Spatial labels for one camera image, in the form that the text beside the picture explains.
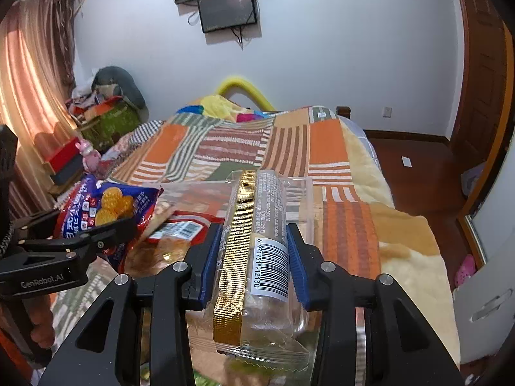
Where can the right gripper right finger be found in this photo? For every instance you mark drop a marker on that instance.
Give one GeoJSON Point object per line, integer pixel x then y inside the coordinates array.
{"type": "Point", "coordinates": [401, 346]}

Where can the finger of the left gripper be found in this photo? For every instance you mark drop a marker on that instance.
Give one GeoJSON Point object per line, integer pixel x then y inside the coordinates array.
{"type": "Point", "coordinates": [37, 226]}
{"type": "Point", "coordinates": [104, 236]}

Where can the red gift box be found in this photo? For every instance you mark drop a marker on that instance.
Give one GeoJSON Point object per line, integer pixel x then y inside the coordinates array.
{"type": "Point", "coordinates": [62, 156]}

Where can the blue biscuit snack bag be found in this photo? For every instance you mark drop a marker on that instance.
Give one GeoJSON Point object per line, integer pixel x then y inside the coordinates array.
{"type": "Point", "coordinates": [93, 203]}

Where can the patchwork striped bed blanket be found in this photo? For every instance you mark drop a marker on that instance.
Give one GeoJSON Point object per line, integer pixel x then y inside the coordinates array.
{"type": "Point", "coordinates": [276, 304]}

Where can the small black wall monitor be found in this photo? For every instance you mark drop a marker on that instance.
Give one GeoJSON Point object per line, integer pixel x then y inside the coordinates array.
{"type": "Point", "coordinates": [217, 15]}

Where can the clear plastic storage box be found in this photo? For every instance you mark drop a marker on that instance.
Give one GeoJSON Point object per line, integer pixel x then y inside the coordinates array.
{"type": "Point", "coordinates": [247, 204]}

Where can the gold edged long packet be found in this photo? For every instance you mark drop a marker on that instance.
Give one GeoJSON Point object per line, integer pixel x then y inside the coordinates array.
{"type": "Point", "coordinates": [255, 316]}

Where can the person left hand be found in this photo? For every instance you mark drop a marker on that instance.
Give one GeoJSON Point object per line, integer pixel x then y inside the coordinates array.
{"type": "Point", "coordinates": [39, 311]}

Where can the orange striped curtain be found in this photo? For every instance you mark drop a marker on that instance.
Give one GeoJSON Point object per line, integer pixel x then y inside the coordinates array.
{"type": "Point", "coordinates": [37, 50]}

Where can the brown wooden door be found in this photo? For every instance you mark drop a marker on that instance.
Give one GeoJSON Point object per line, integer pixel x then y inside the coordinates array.
{"type": "Point", "coordinates": [481, 130]}

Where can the brown bread packet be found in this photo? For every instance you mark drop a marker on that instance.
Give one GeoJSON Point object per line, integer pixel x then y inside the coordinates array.
{"type": "Point", "coordinates": [148, 259]}

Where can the pink plush toy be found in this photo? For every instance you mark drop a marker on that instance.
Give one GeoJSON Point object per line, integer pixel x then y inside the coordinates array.
{"type": "Point", "coordinates": [90, 156]}

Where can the white wall socket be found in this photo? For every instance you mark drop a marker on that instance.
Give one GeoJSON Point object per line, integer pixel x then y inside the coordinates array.
{"type": "Point", "coordinates": [387, 112]}

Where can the yellow curved headboard tube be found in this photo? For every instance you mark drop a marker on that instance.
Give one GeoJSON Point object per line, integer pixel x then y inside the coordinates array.
{"type": "Point", "coordinates": [237, 83]}

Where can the red white snack packet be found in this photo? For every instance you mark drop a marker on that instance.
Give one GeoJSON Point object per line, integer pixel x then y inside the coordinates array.
{"type": "Point", "coordinates": [185, 230]}

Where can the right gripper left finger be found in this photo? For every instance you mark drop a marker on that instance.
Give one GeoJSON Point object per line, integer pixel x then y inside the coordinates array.
{"type": "Point", "coordinates": [104, 347]}

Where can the green storage box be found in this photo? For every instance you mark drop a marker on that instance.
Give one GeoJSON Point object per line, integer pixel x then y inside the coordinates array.
{"type": "Point", "coordinates": [107, 129]}

